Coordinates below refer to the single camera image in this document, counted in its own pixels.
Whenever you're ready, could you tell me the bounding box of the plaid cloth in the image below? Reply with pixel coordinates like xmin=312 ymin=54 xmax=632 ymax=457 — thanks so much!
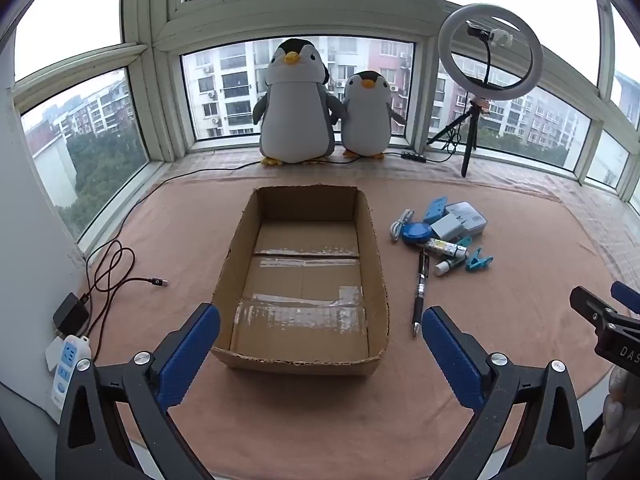
xmin=165 ymin=152 xmax=640 ymax=261

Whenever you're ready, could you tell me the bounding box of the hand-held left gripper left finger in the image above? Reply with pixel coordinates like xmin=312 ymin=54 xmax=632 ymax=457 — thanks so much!
xmin=55 ymin=302 xmax=222 ymax=480

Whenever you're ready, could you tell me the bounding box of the cardboard box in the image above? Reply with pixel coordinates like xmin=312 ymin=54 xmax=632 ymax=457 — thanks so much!
xmin=210 ymin=185 xmax=391 ymax=377

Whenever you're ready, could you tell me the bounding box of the patterned small tube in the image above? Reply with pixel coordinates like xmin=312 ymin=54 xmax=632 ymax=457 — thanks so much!
xmin=424 ymin=240 xmax=468 ymax=259

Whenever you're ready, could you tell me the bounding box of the red and black cable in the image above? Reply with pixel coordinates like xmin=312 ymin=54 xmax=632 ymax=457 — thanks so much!
xmin=80 ymin=240 xmax=169 ymax=361

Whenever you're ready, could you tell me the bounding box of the phone clamp holder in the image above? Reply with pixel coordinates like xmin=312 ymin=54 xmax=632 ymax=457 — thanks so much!
xmin=467 ymin=20 xmax=515 ymax=86

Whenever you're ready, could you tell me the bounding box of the blue round disc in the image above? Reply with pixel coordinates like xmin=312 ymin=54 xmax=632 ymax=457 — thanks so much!
xmin=402 ymin=221 xmax=433 ymax=247

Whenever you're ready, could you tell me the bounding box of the black power adapter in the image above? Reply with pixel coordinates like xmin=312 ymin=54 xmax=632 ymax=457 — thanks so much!
xmin=52 ymin=294 xmax=91 ymax=336

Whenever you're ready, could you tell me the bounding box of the black pen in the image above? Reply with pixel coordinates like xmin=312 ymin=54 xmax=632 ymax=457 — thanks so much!
xmin=411 ymin=249 xmax=431 ymax=337

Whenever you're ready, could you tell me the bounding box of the large penguin plush toy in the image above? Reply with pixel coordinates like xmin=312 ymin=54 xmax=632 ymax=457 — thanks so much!
xmin=252 ymin=38 xmax=346 ymax=167

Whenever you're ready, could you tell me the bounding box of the blue phone stand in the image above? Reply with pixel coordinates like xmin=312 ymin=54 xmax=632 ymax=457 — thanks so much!
xmin=422 ymin=196 xmax=447 ymax=222

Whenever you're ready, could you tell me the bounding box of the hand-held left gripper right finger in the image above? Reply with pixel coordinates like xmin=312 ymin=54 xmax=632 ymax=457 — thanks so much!
xmin=421 ymin=306 xmax=587 ymax=480

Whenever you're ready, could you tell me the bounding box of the person's right hand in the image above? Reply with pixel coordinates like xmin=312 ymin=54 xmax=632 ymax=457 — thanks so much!
xmin=602 ymin=374 xmax=640 ymax=461

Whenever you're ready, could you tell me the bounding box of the white ring light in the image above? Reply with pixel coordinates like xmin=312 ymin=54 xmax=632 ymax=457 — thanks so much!
xmin=438 ymin=3 xmax=544 ymax=102

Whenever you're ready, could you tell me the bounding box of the white charger plug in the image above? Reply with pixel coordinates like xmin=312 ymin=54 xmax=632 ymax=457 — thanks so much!
xmin=431 ymin=212 xmax=468 ymax=242

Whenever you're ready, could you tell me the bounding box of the small penguin plush toy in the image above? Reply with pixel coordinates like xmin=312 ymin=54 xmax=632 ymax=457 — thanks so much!
xmin=334 ymin=70 xmax=408 ymax=160

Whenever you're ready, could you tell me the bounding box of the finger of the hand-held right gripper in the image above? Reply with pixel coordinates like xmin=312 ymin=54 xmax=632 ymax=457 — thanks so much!
xmin=611 ymin=281 xmax=640 ymax=318
xmin=570 ymin=286 xmax=623 ymax=335

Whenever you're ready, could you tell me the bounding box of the black tripod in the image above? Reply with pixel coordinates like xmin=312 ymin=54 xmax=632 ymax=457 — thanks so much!
xmin=426 ymin=100 xmax=493 ymax=178

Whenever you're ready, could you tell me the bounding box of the white window frame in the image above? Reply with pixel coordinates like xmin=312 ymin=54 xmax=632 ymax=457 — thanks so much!
xmin=10 ymin=0 xmax=640 ymax=221

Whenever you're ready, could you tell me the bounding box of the white power strip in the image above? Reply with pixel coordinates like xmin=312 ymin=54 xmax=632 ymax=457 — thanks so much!
xmin=45 ymin=335 xmax=92 ymax=406

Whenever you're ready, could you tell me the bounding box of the clear plastic case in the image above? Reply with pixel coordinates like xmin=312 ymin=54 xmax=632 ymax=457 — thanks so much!
xmin=444 ymin=201 xmax=488 ymax=238

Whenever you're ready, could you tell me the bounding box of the white short data cable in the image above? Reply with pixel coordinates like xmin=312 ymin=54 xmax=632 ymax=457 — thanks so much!
xmin=389 ymin=208 xmax=417 ymax=243

